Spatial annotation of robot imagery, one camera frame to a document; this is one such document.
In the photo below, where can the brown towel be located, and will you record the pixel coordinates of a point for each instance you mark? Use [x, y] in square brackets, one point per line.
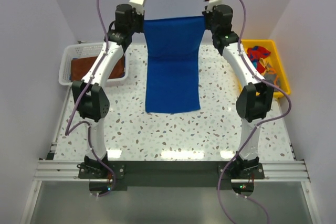
[80, 67]

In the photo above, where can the red and blue cloth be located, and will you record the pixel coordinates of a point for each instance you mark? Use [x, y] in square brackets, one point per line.
[257, 52]

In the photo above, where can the blue towel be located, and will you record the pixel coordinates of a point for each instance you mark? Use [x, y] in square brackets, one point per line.
[172, 71]

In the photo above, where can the yellow plastic bin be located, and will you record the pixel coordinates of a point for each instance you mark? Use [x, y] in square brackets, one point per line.
[274, 59]

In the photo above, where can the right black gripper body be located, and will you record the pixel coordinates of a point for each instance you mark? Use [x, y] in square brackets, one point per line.
[209, 18]

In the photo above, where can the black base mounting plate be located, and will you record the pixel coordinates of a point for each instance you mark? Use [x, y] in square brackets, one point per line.
[120, 175]

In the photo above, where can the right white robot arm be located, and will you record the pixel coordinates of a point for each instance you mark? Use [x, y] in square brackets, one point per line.
[255, 99]

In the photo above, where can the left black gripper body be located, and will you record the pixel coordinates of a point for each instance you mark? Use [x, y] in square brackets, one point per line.
[136, 26]

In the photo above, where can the grey cloth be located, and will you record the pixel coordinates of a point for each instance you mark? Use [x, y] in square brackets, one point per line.
[273, 78]

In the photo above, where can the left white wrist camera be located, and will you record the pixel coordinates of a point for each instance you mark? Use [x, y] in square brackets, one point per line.
[137, 0]

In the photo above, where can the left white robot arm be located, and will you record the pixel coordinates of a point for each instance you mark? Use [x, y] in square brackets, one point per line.
[89, 96]

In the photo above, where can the white plastic laundry basket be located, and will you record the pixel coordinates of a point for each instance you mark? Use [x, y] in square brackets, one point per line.
[86, 50]

